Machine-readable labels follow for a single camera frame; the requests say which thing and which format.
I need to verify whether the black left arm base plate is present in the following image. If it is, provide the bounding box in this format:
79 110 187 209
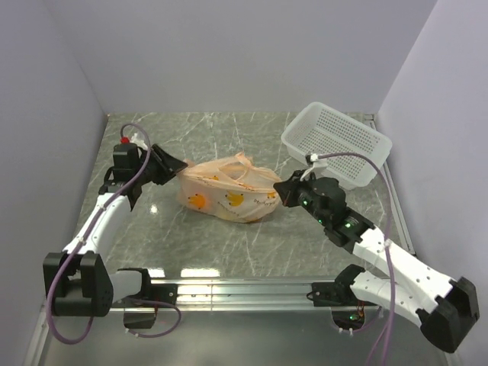
114 283 178 307

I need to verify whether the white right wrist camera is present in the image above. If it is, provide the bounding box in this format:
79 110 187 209
300 153 328 181

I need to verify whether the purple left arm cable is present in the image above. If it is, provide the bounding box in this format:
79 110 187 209
44 123 182 344

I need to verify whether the peach plastic bag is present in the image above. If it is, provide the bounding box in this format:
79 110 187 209
177 152 281 223

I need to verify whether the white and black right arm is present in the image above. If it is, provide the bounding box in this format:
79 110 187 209
274 171 480 353

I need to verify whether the white perforated plastic basket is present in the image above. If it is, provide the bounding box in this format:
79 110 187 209
281 102 393 190

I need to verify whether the right controller board with led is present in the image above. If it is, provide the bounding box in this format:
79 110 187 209
331 310 365 332

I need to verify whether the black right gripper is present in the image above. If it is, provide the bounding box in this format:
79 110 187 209
273 170 329 226

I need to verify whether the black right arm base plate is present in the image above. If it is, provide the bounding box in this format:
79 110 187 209
306 282 364 307

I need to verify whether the black left controller box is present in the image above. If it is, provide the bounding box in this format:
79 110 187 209
123 307 157 329

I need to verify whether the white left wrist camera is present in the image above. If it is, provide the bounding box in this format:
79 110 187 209
120 133 150 150

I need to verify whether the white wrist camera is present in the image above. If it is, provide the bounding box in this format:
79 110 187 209
120 133 150 150
300 153 328 181

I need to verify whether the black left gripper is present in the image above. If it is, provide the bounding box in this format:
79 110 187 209
134 143 188 185

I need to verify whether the aluminium table edge rail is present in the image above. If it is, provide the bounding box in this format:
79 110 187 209
40 278 445 313

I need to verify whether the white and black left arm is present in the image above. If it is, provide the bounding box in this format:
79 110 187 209
43 142 188 317

